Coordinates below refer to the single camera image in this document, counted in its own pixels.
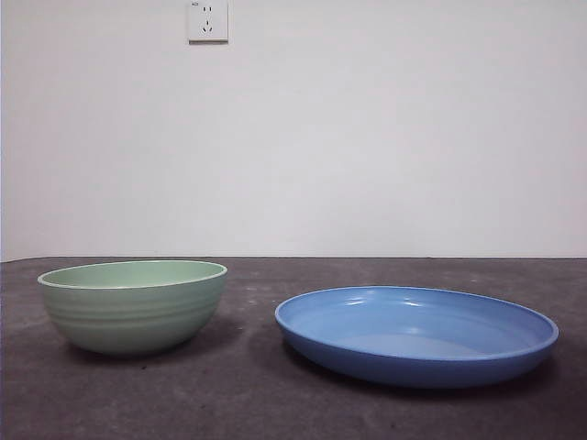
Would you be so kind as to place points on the white wall socket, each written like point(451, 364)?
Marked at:
point(208, 23)

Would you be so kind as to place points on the blue round plate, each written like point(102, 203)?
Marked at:
point(413, 362)

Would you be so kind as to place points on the green ribbed bowl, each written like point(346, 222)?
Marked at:
point(133, 316)

